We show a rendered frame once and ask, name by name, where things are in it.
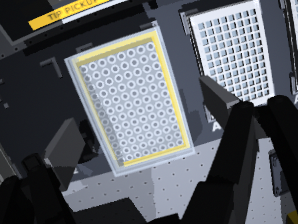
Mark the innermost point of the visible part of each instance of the light grey base plate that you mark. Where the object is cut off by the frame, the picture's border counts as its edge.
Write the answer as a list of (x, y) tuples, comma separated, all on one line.
[(164, 189)]

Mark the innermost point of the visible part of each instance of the dark grey flat plate with white rg label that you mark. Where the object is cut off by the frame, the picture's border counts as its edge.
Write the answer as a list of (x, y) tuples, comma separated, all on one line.
[(280, 186)]

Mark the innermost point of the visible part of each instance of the white rack with square holes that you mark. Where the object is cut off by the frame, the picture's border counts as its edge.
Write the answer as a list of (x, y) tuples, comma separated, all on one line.
[(230, 46)]

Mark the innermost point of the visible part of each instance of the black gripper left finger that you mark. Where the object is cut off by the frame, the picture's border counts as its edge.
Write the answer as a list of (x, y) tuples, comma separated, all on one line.
[(58, 163)]

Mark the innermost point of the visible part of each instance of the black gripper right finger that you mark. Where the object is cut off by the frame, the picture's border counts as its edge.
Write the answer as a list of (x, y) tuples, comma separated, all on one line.
[(224, 197)]

